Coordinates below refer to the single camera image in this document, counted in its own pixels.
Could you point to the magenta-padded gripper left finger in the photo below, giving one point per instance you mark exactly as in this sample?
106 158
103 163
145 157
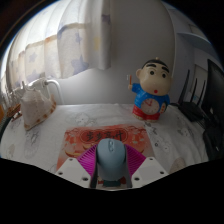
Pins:
85 160

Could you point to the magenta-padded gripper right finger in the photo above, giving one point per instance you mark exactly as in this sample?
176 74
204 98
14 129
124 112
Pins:
136 160

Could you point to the light blue computer mouse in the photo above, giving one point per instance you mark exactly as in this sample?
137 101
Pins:
111 158

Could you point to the red printed mouse pad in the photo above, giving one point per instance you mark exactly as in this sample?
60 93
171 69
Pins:
80 140

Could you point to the white cartoon-print tablecloth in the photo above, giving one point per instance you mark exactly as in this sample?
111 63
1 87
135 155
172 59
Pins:
40 143

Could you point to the cartoon boy clock figurine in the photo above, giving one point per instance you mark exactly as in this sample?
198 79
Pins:
151 90

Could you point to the large white conch shell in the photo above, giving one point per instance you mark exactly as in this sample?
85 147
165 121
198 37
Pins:
36 106

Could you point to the black router with antennas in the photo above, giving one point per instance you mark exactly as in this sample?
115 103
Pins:
191 108

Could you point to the black computer monitor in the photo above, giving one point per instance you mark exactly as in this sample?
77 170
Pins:
215 96

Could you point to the white star-print curtain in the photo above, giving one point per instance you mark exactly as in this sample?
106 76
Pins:
53 43

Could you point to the white wall shelf unit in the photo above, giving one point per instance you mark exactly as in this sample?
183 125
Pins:
193 36

